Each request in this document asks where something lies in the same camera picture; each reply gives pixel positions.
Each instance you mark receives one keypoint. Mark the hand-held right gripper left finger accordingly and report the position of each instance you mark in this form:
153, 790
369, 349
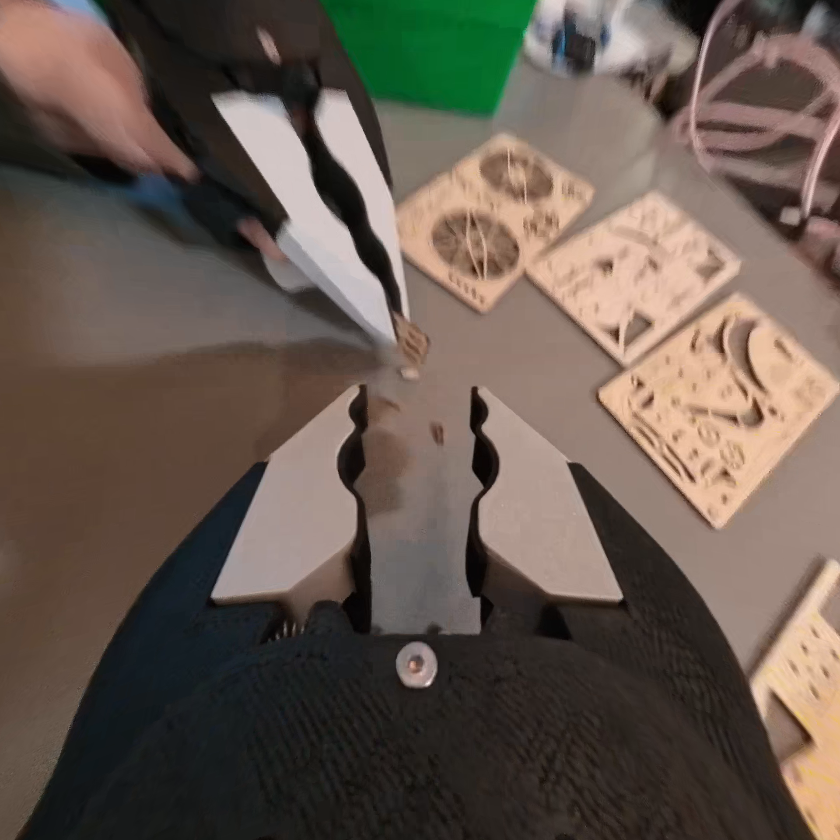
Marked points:
295, 525

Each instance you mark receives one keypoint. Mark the arc-pattern wooden parts sheet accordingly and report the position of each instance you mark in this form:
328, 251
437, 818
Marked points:
630, 400

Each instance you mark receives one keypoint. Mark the small blue device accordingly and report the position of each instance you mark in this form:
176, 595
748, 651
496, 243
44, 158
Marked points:
574, 43

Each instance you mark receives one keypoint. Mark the white stand base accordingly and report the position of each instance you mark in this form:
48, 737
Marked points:
643, 39

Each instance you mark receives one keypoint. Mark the small slotted wooden part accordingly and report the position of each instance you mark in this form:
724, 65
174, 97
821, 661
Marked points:
412, 341

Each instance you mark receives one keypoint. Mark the green plastic bin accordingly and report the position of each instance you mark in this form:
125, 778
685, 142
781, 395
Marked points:
426, 52

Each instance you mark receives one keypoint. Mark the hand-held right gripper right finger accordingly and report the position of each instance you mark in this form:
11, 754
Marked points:
538, 525

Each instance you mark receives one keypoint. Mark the wheel-pattern wooden parts sheet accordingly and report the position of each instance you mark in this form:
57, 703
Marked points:
420, 216

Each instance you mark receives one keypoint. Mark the black equipment box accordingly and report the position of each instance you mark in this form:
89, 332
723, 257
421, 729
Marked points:
774, 92

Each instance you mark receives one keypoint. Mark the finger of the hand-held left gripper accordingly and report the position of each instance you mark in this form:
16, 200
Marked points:
282, 170
358, 151

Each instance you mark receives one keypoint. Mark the slotted wooden parts sheet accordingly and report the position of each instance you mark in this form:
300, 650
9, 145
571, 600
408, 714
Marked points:
564, 275

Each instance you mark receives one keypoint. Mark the person's left hand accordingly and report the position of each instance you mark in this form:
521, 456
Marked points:
65, 79

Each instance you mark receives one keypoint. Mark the star-cutout wooden parts sheet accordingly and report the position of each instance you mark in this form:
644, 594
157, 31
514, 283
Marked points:
807, 669

